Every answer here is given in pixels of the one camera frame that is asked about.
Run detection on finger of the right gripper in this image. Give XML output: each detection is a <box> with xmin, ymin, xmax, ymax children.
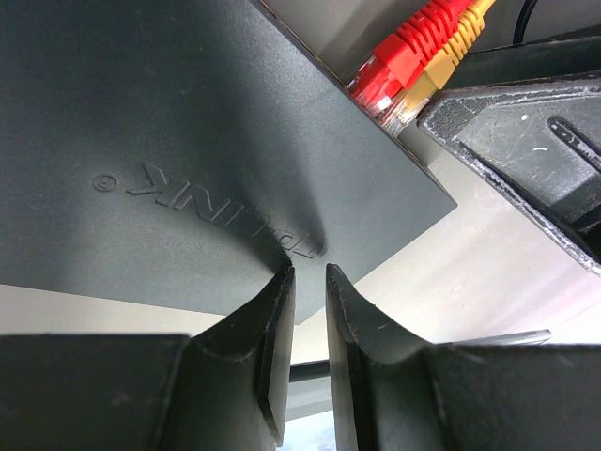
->
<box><xmin>445</xmin><ymin>25</ymin><xmax>600</xmax><ymax>89</ymax></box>
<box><xmin>417</xmin><ymin>71</ymin><xmax>600</xmax><ymax>274</ymax></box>

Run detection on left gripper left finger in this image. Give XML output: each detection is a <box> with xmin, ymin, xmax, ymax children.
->
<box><xmin>1</xmin><ymin>267</ymin><xmax>295</xmax><ymax>450</ymax></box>

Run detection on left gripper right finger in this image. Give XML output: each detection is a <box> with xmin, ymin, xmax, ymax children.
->
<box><xmin>326</xmin><ymin>264</ymin><xmax>600</xmax><ymax>450</ymax></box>

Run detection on yellow ethernet cable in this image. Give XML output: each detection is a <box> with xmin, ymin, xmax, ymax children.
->
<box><xmin>384</xmin><ymin>0</ymin><xmax>499</xmax><ymax>137</ymax></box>

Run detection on black network switch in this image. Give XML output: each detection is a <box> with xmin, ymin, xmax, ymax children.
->
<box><xmin>1</xmin><ymin>1</ymin><xmax>455</xmax><ymax>322</ymax></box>

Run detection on red ethernet cable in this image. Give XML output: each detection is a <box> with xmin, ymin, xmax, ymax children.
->
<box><xmin>346</xmin><ymin>0</ymin><xmax>475</xmax><ymax>118</ymax></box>

